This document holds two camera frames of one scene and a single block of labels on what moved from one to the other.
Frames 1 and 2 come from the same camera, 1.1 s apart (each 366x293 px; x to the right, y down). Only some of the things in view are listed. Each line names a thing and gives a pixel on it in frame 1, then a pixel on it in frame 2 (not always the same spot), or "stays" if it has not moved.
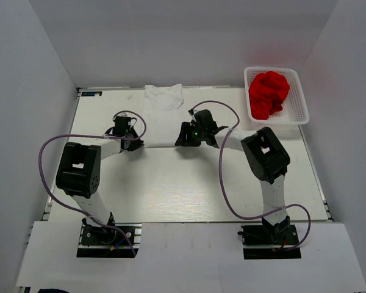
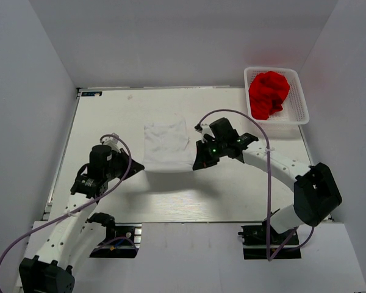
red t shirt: (266, 91) stays
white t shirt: (163, 115) -> (167, 146)
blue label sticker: (91, 93) stays
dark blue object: (52, 290) stays
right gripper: (186, 129) -> (203, 160)
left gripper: (138, 143) -> (125, 158)
